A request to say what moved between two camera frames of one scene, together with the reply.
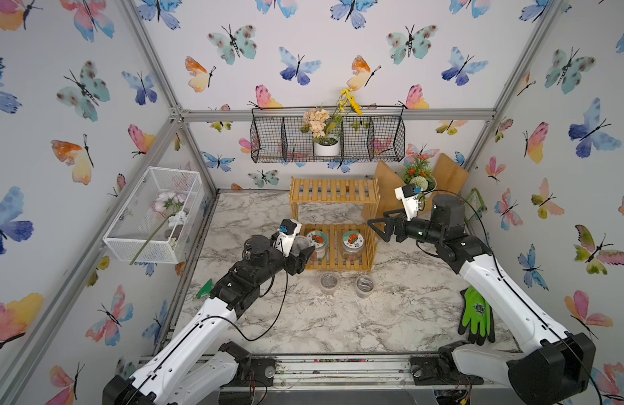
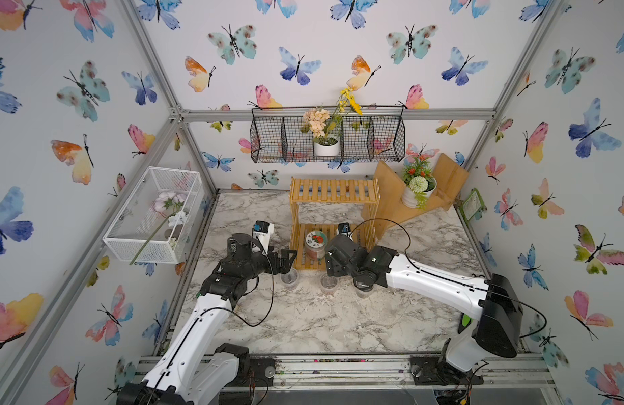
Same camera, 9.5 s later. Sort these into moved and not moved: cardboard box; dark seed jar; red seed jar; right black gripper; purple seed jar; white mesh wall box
Moved: right black gripper; purple seed jar
Not moved: red seed jar; dark seed jar; white mesh wall box; cardboard box
